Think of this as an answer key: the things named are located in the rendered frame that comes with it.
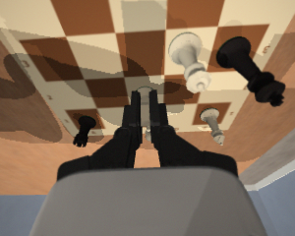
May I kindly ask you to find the brown and cream chessboard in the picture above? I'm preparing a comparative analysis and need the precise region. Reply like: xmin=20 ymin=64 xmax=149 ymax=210
xmin=0 ymin=0 xmax=295 ymax=137

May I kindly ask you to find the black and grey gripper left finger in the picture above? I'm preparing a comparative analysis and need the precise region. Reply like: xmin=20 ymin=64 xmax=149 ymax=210
xmin=56 ymin=90 xmax=143 ymax=182

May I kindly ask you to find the black chess rook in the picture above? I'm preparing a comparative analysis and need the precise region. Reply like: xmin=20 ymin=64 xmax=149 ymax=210
xmin=73 ymin=116 xmax=96 ymax=148

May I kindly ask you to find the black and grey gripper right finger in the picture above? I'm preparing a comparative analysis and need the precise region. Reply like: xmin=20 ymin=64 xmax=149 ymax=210
xmin=148 ymin=89 xmax=239 ymax=178

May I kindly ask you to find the black chess king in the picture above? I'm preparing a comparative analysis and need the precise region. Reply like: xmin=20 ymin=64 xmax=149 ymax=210
xmin=216 ymin=36 xmax=285 ymax=107

